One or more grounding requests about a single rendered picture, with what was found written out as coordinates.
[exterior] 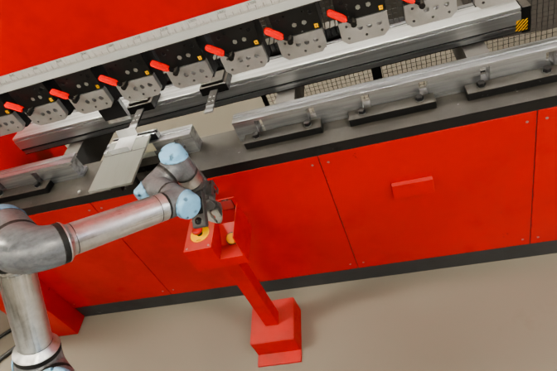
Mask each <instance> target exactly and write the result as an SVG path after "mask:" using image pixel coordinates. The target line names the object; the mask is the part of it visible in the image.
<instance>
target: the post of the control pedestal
mask: <svg viewBox="0 0 557 371"><path fill-rule="evenodd" d="M225 269H226V270H227V272H228V273H229V274H230V275H231V277H232V278H233V280H234V281H235V283H236V284H237V286H238V287H239V289H240V290H241V291H242V292H243V294H244V295H245V297H246V298H247V300H248V301H249V303H250V305H251V306H252V307H253V308H254V310H255V311H256V313H257V314H258V316H259V317H260V319H261V320H262V321H263V323H264V324H265V325H266V326H267V325H277V324H278V323H279V312H278V310H277V309H276V307H275V306H274V304H273V302H272V301H271V300H270V298H269V296H268V295H267V293H266V291H265V290H264V289H263V287H262V286H261V284H260V282H259V280H258V279H257V277H256V276H255V275H254V273H253V271H252V270H251V268H250V267H249V264H248V263H240V264H236V265H230V266H226V267H225Z"/></svg>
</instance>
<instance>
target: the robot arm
mask: <svg viewBox="0 0 557 371"><path fill-rule="evenodd" d="M158 157H159V159H160V163H159V164H158V165H157V166H156V167H155V168H154V169H153V170H152V171H151V172H150V173H149V174H148V175H147V176H146V177H145V178H144V179H143V180H142V181H140V184H139V185H138V186H137V187H136V188H135V189H134V191H133V194H134V195H135V197H136V198H137V199H138V200H136V201H134V202H131V203H128V204H126V205H121V206H119V207H116V208H113V209H111V210H106V211H104V212H101V213H98V214H94V215H91V216H89V217H85V218H83V219H78V220H76V221H73V222H70V223H68V224H62V223H60V222H56V223H54V224H48V225H37V224H36V223H35V222H34V221H33V220H32V219H31V218H30V217H28V216H27V214H26V212H25V211H24V210H22V209H20V208H18V207H16V206H15V205H8V204H1V205H0V292H1V295H2V300H3V304H4V306H5V310H6V312H7V318H8V321H9V325H10V327H11V331H12V336H13V339H14V342H15V345H16V346H15V348H14V349H13V351H12V371H75V370H74V369H73V368H72V366H71V365H70V364H69V362H68V361H67V360H66V358H65V356H64V353H63V349H62V346H61V340H60V337H59V336H58V335H57V334H55V333H52V332H51V326H50V322H49V319H48V315H47V311H46V305H45V302H44V297H43V294H42V290H41V284H40V281H39V277H38V272H43V271H46V270H50V269H52V268H56V267H59V266H62V265H65V264H67V263H70V262H72V261H73V259H74V257H75V255H77V254H80V253H83V252H86V251H88V250H91V249H93V248H97V247H98V246H101V245H104V244H106V243H110V242H112V241H114V240H116V239H121V238H122V237H125V236H127V235H130V234H133V233H136V232H138V231H140V230H143V229H146V228H149V227H151V226H154V225H155V224H160V223H161V222H164V221H166V220H169V219H172V218H175V217H177V216H178V217H179V218H181V219H192V226H193V228H194V229H199V228H205V227H208V226H209V222H208V221H211V222H213V223H216V224H221V222H222V219H223V213H222V205H221V203H220V202H218V201H216V193H217V195H219V188H218V187H217V185H216V184H215V182H214V181H213V180H210V181H208V180H207V179H206V178H205V176H204V175H203V173H202V172H201V170H199V169H198V168H197V166H196V165H195V163H194V162H193V161H192V159H191V158H190V157H189V155H188V153H187V152H186V150H185V149H184V148H183V147H182V146H181V145H180V144H179V143H176V142H172V143H169V144H167V145H166V146H164V147H163V148H162V149H161V150H160V152H159V154H158ZM177 182H178V184H179V185H178V184H177ZM214 185H215V186H216V189H215V187H214ZM214 216H215V217H214Z"/></svg>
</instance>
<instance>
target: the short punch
mask: <svg viewBox="0 0 557 371"><path fill-rule="evenodd" d="M99 113H100V114H101V116H102V117H103V118H104V120H105V122H107V121H108V123H109V124H111V123H117V122H121V121H124V120H128V119H131V116H130V115H129V111H128V110H127V108H126V107H125V105H124V103H123V102H122V100H121V99H120V98H118V100H117V102H116V103H115V104H112V106H111V108H105V109H102V110H99Z"/></svg>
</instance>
